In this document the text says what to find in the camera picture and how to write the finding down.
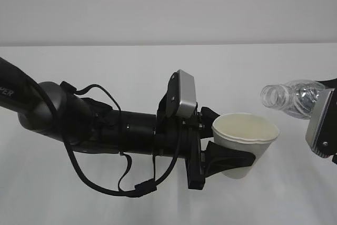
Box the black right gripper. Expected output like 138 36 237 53
318 78 337 91

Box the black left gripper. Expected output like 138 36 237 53
184 107 256 190

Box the clear green-label water bottle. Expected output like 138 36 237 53
260 80 327 120

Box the white paper cup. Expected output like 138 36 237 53
212 113 280 163

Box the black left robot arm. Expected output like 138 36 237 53
1 60 256 198

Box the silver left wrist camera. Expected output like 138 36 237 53
157 69 197 119

